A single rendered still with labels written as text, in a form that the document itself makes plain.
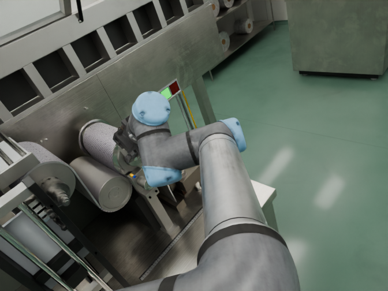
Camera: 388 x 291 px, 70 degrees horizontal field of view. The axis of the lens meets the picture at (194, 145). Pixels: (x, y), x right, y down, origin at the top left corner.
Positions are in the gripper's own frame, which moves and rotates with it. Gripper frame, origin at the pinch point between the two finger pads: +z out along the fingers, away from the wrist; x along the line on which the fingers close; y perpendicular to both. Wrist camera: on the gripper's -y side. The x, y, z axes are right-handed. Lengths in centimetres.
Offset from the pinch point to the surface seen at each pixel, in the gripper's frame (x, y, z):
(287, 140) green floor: -154, -70, 115
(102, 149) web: 3.5, 9.9, 8.4
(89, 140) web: 3.0, 17.0, 15.7
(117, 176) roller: 6.7, -0.5, 5.4
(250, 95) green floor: -217, -17, 179
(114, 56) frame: -28, 39, 16
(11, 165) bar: 26.3, 16.5, -11.2
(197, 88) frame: -79, 14, 58
